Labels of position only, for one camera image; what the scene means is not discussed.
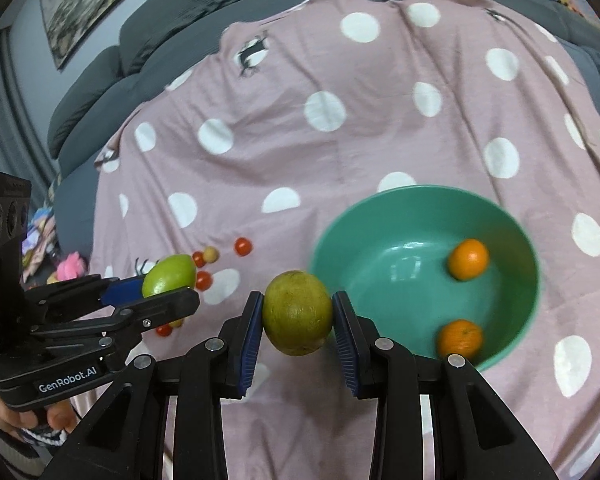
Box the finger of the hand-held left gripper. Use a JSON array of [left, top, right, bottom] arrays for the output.
[[34, 286, 201, 367], [26, 274, 147, 319]]

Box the grey sofa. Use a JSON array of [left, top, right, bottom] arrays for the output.
[[47, 0, 600, 266]]

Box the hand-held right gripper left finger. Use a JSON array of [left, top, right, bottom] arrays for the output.
[[50, 291, 265, 480]]

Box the grey curtain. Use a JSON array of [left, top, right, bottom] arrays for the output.
[[0, 27, 56, 196]]

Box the person's left forearm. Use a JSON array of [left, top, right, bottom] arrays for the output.
[[0, 422, 68, 480]]

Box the large framed wall picture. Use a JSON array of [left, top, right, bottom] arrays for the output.
[[39, 0, 127, 70]]

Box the orange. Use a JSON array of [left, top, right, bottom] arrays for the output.
[[448, 239, 490, 281], [438, 319, 484, 361]]

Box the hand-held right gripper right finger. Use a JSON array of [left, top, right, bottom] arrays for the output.
[[331, 290, 561, 480]]

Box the green bowl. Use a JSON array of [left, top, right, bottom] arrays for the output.
[[308, 185, 541, 372]]

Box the colourful printed cloth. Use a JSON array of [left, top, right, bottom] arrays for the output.
[[22, 205, 61, 281]]

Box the person's left hand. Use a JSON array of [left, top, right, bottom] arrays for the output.
[[0, 394, 79, 443]]

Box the small green fruit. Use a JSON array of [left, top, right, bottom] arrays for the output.
[[141, 254, 198, 298]]

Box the pink plush toy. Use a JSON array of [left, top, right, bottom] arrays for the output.
[[47, 252, 90, 283]]

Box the large green-brown round fruit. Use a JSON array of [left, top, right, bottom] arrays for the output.
[[262, 270, 334, 356]]

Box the pink polka dot blanket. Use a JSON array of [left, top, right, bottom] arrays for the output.
[[72, 0, 600, 480]]

